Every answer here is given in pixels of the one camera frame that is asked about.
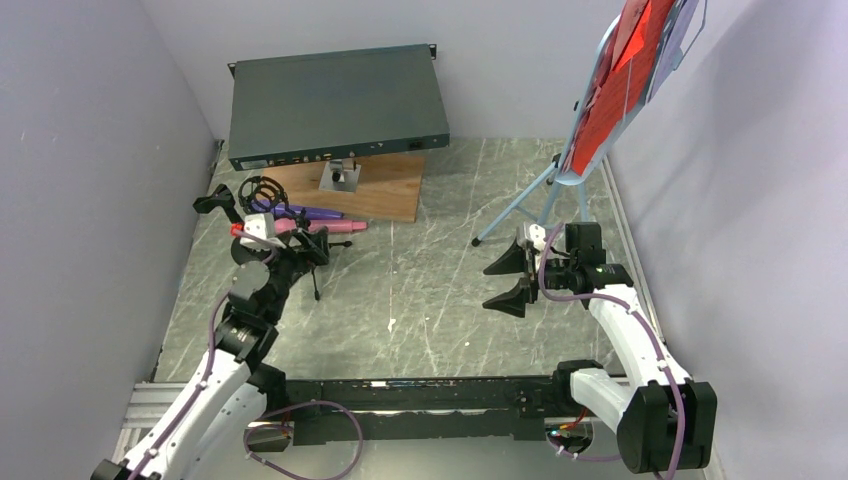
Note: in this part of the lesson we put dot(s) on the purple microphone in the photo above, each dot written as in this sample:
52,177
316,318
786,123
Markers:
292,210

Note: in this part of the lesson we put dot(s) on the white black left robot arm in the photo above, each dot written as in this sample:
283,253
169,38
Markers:
231,385

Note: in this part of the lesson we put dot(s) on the wooden board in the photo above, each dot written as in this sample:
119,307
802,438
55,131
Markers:
388,187

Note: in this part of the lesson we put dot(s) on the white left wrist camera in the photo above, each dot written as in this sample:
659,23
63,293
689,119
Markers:
257,232

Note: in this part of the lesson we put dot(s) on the dark green rack unit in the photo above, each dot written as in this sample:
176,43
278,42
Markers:
335,105

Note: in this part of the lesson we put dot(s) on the black tripod mic stand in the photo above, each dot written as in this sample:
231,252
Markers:
265,188

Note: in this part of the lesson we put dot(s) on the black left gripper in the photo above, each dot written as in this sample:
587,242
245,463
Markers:
315,252

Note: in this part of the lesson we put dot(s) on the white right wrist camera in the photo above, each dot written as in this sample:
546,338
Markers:
531,237

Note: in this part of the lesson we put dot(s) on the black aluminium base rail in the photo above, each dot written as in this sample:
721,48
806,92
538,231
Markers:
315,412

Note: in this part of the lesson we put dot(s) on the black round-base mic stand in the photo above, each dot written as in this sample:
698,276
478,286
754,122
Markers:
222,198

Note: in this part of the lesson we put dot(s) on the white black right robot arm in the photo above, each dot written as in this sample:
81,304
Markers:
662,418

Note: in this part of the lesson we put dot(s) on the light blue music stand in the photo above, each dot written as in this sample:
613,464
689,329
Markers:
684,25

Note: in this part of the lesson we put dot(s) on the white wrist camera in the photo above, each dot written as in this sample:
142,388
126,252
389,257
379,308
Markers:
257,232
531,237

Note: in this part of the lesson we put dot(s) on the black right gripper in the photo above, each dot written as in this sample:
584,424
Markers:
514,300

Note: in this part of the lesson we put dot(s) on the pink microphone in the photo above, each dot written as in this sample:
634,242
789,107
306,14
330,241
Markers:
333,226

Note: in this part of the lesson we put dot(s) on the grey metal bracket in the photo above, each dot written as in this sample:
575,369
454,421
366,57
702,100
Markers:
341,175

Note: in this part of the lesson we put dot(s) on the red sheet music papers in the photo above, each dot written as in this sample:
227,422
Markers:
632,63

